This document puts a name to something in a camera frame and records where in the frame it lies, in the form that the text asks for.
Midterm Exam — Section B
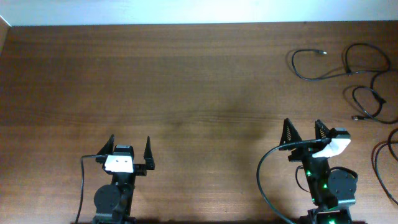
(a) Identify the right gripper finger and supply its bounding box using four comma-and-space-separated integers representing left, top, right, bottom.
279, 118, 302, 151
315, 119, 330, 139

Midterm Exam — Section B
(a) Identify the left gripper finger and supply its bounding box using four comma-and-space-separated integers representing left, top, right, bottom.
144, 136, 155, 170
95, 134, 115, 162

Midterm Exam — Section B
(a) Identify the black USB cable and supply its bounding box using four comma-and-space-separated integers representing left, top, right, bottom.
371, 128, 398, 206
291, 42, 398, 124

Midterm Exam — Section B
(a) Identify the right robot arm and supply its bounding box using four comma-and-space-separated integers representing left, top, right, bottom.
280, 118, 358, 224

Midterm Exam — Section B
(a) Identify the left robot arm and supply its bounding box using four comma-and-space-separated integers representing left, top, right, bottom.
93, 135, 155, 224

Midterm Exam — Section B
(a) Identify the right camera black cable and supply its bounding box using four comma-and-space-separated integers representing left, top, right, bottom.
256, 138, 332, 224

